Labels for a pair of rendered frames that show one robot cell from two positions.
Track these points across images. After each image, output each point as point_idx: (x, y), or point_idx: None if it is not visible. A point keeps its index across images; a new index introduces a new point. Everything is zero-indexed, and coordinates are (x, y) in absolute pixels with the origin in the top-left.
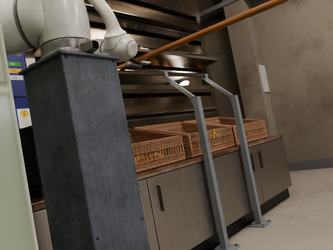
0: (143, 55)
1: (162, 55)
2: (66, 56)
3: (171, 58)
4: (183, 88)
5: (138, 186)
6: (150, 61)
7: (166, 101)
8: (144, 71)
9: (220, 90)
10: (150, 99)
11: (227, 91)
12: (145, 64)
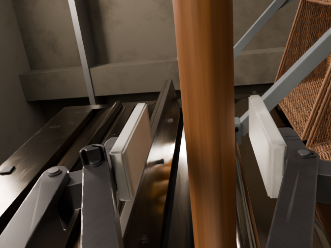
0: (191, 141)
1: (152, 156)
2: None
3: (160, 142)
4: (307, 53)
5: None
6: (159, 188)
7: (257, 170)
8: (236, 190)
9: (264, 22)
10: (256, 204)
11: (270, 5)
12: (287, 131)
